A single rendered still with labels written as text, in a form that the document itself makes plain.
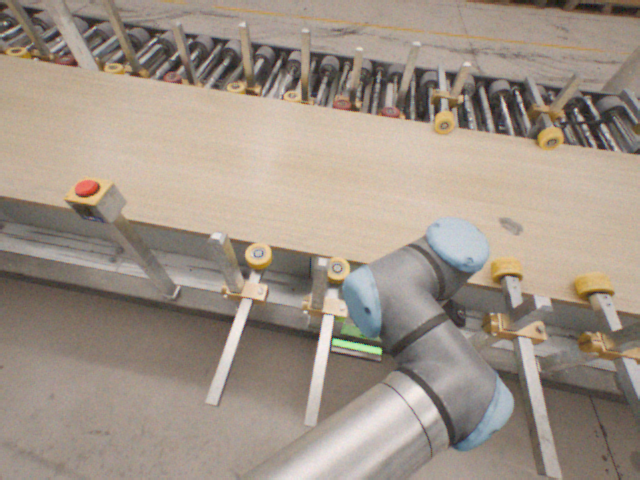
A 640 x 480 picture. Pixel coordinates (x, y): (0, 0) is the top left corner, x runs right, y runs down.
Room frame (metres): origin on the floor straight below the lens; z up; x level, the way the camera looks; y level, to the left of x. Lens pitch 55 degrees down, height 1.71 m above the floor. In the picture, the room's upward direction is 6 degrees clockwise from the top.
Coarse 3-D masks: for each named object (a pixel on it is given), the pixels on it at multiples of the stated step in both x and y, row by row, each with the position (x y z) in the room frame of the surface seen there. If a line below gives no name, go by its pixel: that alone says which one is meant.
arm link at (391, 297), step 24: (384, 264) 0.21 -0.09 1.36; (408, 264) 0.21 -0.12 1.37; (432, 264) 0.22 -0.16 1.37; (360, 288) 0.17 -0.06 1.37; (384, 288) 0.18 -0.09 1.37; (408, 288) 0.18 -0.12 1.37; (432, 288) 0.19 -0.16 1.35; (360, 312) 0.15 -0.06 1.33; (384, 312) 0.15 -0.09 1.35; (408, 312) 0.15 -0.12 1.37; (432, 312) 0.15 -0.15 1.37; (384, 336) 0.13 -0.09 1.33
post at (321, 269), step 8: (320, 264) 0.35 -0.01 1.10; (328, 264) 0.36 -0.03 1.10; (320, 272) 0.34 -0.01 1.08; (328, 272) 0.37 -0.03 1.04; (320, 280) 0.34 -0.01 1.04; (312, 288) 0.35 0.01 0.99; (320, 288) 0.34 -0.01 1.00; (312, 296) 0.35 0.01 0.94; (320, 296) 0.34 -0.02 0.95; (312, 304) 0.34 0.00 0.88; (320, 304) 0.34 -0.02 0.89; (312, 320) 0.34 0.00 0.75; (320, 320) 0.34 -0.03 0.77
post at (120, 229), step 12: (120, 216) 0.42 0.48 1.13; (108, 228) 0.40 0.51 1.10; (120, 228) 0.40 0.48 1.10; (132, 228) 0.43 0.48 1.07; (120, 240) 0.40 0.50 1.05; (132, 240) 0.41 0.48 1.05; (132, 252) 0.40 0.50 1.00; (144, 252) 0.41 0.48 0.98; (144, 264) 0.40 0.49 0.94; (156, 264) 0.42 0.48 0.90; (156, 276) 0.39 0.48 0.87; (168, 276) 0.42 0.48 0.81; (168, 288) 0.40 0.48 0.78; (180, 288) 0.43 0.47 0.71
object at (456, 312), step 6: (450, 300) 0.27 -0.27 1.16; (444, 306) 0.25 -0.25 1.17; (450, 306) 0.26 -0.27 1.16; (456, 306) 0.26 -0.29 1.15; (462, 306) 0.27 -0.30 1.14; (450, 312) 0.24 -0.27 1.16; (456, 312) 0.25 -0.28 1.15; (462, 312) 0.25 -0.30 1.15; (450, 318) 0.23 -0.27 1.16; (456, 318) 0.24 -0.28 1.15; (462, 318) 0.24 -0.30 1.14; (456, 324) 0.23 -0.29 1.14; (462, 324) 0.23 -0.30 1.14
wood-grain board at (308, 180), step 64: (0, 64) 1.39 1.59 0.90; (0, 128) 0.95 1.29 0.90; (64, 128) 0.99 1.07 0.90; (128, 128) 1.03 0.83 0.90; (192, 128) 1.07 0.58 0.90; (256, 128) 1.11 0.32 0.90; (320, 128) 1.15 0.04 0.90; (384, 128) 1.20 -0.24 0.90; (0, 192) 0.63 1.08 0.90; (64, 192) 0.66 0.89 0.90; (128, 192) 0.69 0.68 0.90; (192, 192) 0.71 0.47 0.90; (256, 192) 0.74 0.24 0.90; (320, 192) 0.78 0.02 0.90; (384, 192) 0.81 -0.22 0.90; (448, 192) 0.84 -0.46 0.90; (512, 192) 0.87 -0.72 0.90; (576, 192) 0.90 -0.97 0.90; (320, 256) 0.51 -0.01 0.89; (512, 256) 0.57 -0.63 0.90; (576, 256) 0.60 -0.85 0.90
